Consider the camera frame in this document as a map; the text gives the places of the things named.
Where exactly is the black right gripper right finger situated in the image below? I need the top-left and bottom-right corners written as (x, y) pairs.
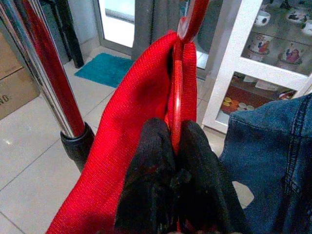
top-left (175, 119), bottom-right (252, 234)

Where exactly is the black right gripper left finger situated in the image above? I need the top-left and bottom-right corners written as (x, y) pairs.
top-left (114, 117), bottom-right (180, 234)

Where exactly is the red knit shirt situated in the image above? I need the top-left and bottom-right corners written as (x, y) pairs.
top-left (46, 31), bottom-right (198, 234)

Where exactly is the red plastic hanger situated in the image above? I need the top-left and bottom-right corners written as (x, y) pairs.
top-left (170, 0), bottom-right (211, 156)

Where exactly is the blue denim jacket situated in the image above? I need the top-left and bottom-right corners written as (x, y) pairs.
top-left (219, 94), bottom-right (312, 234)

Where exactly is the red tray with round discs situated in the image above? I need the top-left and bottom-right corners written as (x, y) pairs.
top-left (220, 85), bottom-right (269, 115)

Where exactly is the chrome and black clothes rack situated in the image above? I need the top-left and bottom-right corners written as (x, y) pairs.
top-left (0, 0), bottom-right (96, 174)

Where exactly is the teal floor mat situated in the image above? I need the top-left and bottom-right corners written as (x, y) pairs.
top-left (74, 53), bottom-right (135, 89)

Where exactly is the white paper sheet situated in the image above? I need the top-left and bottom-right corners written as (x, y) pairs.
top-left (243, 75), bottom-right (278, 91)

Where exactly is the white glass-door cabinet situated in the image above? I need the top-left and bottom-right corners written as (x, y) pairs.
top-left (202, 0), bottom-right (312, 135)

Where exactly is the grey curtain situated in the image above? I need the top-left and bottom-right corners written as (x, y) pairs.
top-left (131, 0), bottom-right (224, 63)

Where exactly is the glass balcony door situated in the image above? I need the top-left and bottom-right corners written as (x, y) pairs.
top-left (92, 0), bottom-right (136, 51)

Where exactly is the cardboard box with black lettering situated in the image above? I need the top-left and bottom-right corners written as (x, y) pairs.
top-left (0, 67), bottom-right (41, 121)

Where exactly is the painted ceramic jar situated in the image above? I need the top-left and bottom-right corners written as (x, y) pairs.
top-left (277, 42), bottom-right (304, 66)
top-left (248, 33), bottom-right (273, 58)

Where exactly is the white mug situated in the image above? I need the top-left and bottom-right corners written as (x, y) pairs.
top-left (254, 9), bottom-right (271, 27)

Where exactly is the plain brown cardboard box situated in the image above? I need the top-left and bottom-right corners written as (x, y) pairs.
top-left (0, 31), bottom-right (24, 80)

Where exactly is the white painted teapot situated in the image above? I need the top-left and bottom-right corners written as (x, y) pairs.
top-left (287, 9), bottom-right (308, 24)
top-left (301, 19), bottom-right (312, 35)

